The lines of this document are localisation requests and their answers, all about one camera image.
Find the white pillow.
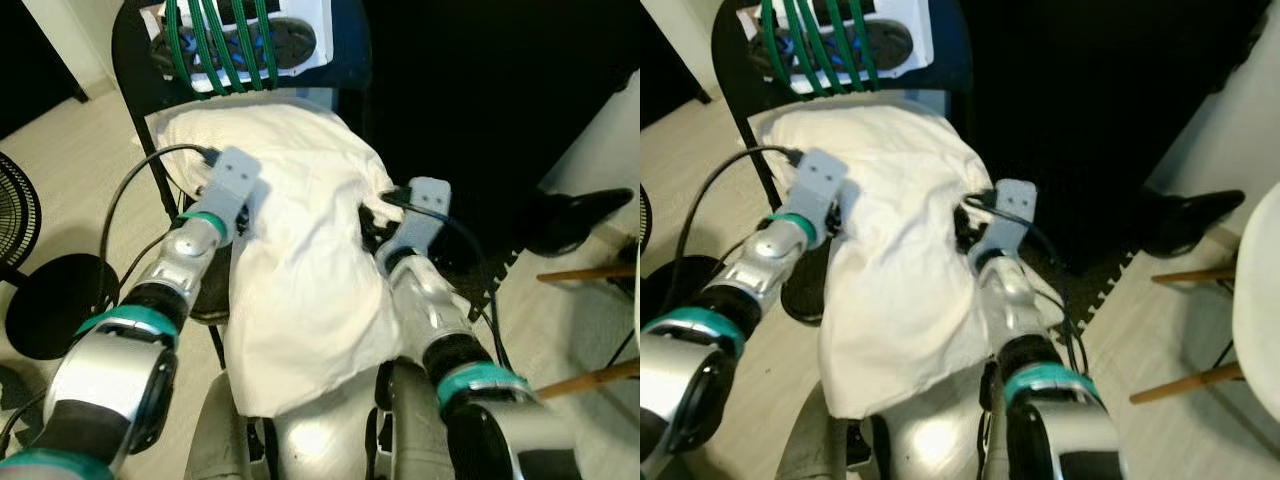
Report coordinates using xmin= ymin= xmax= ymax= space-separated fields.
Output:
xmin=145 ymin=97 xmax=421 ymax=419
xmin=748 ymin=97 xmax=1066 ymax=421

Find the black chair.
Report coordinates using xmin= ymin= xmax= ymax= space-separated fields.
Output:
xmin=712 ymin=0 xmax=973 ymax=441
xmin=110 ymin=0 xmax=376 ymax=371

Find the wooden chair leg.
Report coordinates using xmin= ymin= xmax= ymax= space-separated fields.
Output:
xmin=1130 ymin=360 xmax=1246 ymax=406
xmin=1150 ymin=265 xmax=1241 ymax=286
xmin=535 ymin=358 xmax=641 ymax=401
xmin=537 ymin=265 xmax=641 ymax=284

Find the white plastic chair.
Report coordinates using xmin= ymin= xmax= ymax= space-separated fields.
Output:
xmin=1230 ymin=185 xmax=1280 ymax=426

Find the round black fan base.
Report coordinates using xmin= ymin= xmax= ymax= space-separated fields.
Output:
xmin=640 ymin=255 xmax=716 ymax=326
xmin=5 ymin=253 xmax=123 ymax=361

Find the grey robot right leg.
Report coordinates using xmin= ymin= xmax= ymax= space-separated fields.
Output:
xmin=385 ymin=355 xmax=451 ymax=480
xmin=985 ymin=360 xmax=1016 ymax=480

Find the grey robot leg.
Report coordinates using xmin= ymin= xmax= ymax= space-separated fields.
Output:
xmin=775 ymin=385 xmax=851 ymax=480
xmin=985 ymin=360 xmax=1016 ymax=480
xmin=185 ymin=370 xmax=261 ymax=480
xmin=385 ymin=355 xmax=451 ymax=480

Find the white box with black picture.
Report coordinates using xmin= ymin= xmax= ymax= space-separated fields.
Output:
xmin=745 ymin=0 xmax=936 ymax=96
xmin=140 ymin=0 xmax=333 ymax=96

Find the black plastic base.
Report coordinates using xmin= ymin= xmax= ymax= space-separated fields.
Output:
xmin=520 ymin=188 xmax=633 ymax=259
xmin=1135 ymin=188 xmax=1248 ymax=259

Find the silver robot waist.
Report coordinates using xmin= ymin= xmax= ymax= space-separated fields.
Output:
xmin=265 ymin=400 xmax=386 ymax=480
xmin=870 ymin=390 xmax=991 ymax=480

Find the grey robot left leg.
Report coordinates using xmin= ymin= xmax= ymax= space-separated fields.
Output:
xmin=185 ymin=370 xmax=261 ymax=480
xmin=775 ymin=385 xmax=851 ymax=480

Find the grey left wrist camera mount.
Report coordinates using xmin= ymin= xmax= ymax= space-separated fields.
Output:
xmin=200 ymin=147 xmax=264 ymax=226
xmin=790 ymin=148 xmax=851 ymax=231

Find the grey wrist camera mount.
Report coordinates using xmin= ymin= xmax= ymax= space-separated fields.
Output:
xmin=790 ymin=148 xmax=851 ymax=231
xmin=975 ymin=180 xmax=1038 ymax=263
xmin=200 ymin=147 xmax=264 ymax=226
xmin=385 ymin=178 xmax=451 ymax=261

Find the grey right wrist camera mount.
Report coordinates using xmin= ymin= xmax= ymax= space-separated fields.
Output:
xmin=385 ymin=178 xmax=451 ymax=261
xmin=975 ymin=180 xmax=1038 ymax=263

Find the green elastic cord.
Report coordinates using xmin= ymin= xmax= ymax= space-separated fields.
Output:
xmin=760 ymin=0 xmax=881 ymax=98
xmin=165 ymin=0 xmax=281 ymax=98

